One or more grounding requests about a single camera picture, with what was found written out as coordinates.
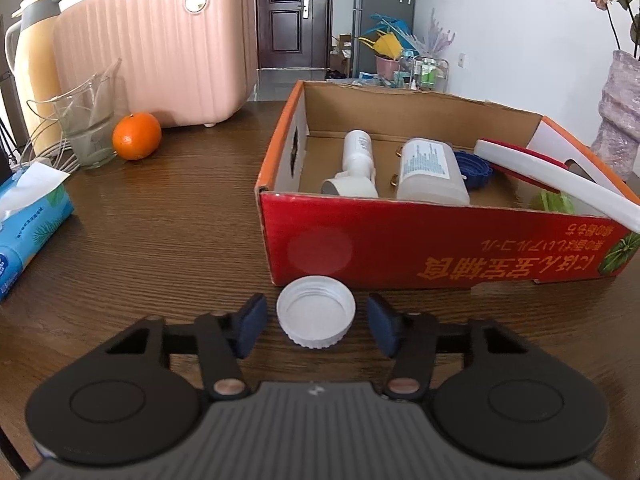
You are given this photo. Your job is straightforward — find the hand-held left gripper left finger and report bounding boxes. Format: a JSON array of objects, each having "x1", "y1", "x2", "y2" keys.
[{"x1": 102, "y1": 293, "x2": 267, "y2": 401}]

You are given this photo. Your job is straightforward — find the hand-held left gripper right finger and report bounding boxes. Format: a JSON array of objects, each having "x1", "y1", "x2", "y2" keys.
[{"x1": 367, "y1": 293, "x2": 533, "y2": 402}]

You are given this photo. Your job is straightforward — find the white bottle cap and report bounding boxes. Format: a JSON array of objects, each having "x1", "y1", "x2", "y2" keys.
[{"x1": 276, "y1": 276, "x2": 357, "y2": 348}]

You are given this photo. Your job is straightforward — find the red cardboard box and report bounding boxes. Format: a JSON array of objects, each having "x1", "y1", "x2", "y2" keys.
[{"x1": 255, "y1": 80, "x2": 640, "y2": 291}]

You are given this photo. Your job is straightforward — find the clear plastic container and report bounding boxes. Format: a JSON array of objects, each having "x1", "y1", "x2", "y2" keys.
[{"x1": 395, "y1": 137, "x2": 471, "y2": 206}]

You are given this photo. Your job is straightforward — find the white spray bottle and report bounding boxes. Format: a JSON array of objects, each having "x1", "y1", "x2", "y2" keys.
[{"x1": 340, "y1": 130, "x2": 379, "y2": 198}]

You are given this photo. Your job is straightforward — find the blue ribbed cap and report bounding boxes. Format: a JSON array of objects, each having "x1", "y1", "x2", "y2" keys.
[{"x1": 455, "y1": 151, "x2": 493, "y2": 191}]

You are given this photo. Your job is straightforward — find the green transparent bottle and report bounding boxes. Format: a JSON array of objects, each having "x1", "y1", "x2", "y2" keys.
[{"x1": 540, "y1": 191, "x2": 576, "y2": 213}]

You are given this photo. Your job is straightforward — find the orange fruit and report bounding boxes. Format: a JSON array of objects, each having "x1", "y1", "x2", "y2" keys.
[{"x1": 112, "y1": 112, "x2": 162, "y2": 161}]

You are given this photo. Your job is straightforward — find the blue tissue pack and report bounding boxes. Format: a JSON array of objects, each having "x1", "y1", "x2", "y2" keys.
[{"x1": 0, "y1": 160, "x2": 75, "y2": 301}]

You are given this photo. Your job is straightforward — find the clear glass cup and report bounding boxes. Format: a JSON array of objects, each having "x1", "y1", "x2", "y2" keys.
[{"x1": 27, "y1": 57, "x2": 123, "y2": 170}]

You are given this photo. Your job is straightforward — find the metal rack with bottles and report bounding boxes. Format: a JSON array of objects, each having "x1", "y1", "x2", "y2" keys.
[{"x1": 407, "y1": 55, "x2": 448, "y2": 93}]

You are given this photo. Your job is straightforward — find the pink plastic bucket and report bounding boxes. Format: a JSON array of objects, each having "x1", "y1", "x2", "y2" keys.
[{"x1": 375, "y1": 55, "x2": 403, "y2": 81}]

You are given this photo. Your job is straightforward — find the small brown carton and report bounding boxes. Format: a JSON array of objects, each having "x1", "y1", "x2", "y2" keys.
[{"x1": 332, "y1": 34, "x2": 353, "y2": 76}]

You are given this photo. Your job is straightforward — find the blue and yellow bundle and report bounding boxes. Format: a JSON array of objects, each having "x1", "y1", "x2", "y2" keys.
[{"x1": 357, "y1": 12, "x2": 416, "y2": 58}]

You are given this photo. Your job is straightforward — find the pink hard suitcase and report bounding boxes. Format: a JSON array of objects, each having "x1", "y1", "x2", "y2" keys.
[{"x1": 52, "y1": 0, "x2": 258, "y2": 129}]

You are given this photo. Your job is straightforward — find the pale purple dried stems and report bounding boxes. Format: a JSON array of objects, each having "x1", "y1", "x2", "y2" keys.
[{"x1": 415, "y1": 7, "x2": 456, "y2": 58}]

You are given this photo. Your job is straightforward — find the dark brown entrance door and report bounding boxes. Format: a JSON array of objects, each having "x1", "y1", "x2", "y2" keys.
[{"x1": 251, "y1": 0, "x2": 335, "y2": 71}]

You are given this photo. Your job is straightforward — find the pale purple ceramic vase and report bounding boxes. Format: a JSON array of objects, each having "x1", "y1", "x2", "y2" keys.
[{"x1": 590, "y1": 50, "x2": 640, "y2": 181}]

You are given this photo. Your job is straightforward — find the yellow thermos jug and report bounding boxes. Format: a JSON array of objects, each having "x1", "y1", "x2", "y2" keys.
[{"x1": 5, "y1": 0, "x2": 66, "y2": 146}]

